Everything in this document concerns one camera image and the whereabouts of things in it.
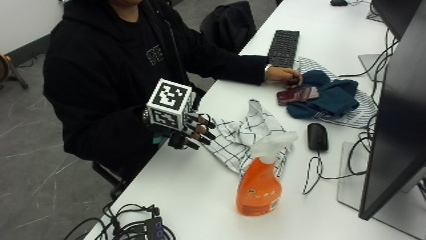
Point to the white black checked cloth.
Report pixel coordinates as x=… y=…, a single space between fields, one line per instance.
x=246 y=133

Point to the white marker cube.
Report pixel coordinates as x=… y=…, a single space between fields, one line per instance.
x=169 y=103

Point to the orange spray bottle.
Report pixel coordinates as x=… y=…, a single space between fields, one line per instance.
x=259 y=183

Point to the dark red striped cloth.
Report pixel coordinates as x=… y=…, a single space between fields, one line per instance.
x=297 y=95

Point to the black office chair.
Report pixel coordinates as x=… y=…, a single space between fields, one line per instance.
x=108 y=178

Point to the black computer mouse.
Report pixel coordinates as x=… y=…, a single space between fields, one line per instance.
x=317 y=136

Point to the the person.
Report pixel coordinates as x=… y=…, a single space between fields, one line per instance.
x=110 y=66

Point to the dark blue cloth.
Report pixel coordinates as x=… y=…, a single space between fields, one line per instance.
x=330 y=96

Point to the black keyboard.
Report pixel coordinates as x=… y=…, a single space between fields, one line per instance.
x=283 y=48

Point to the grey striped cloth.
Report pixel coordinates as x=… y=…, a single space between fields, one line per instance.
x=354 y=113

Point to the silver monitor stand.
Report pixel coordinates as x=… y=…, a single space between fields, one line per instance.
x=381 y=206

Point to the wooden stool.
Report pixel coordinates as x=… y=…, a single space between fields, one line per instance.
x=8 y=71

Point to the small black mouse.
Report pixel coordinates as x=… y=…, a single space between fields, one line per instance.
x=338 y=2

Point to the black monitor with grey stand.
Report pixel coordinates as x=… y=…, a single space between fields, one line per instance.
x=390 y=20

